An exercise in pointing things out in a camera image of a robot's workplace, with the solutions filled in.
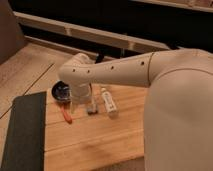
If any white wooden shelf rail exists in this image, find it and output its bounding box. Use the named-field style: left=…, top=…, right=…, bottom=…
left=14, top=12, right=169, bottom=53

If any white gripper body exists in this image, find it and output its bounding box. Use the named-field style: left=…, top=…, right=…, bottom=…
left=70, top=83, right=92, bottom=104

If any dark grey mat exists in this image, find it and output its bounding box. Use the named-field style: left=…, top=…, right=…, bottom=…
left=0, top=92, right=46, bottom=171

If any dark blue bowl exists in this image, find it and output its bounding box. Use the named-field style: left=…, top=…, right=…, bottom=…
left=51, top=81, right=70, bottom=102

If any white tube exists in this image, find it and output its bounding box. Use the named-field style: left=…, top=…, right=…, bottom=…
left=101, top=88, right=117, bottom=117

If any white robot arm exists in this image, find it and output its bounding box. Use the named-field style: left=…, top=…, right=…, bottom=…
left=59, top=49, right=213, bottom=171

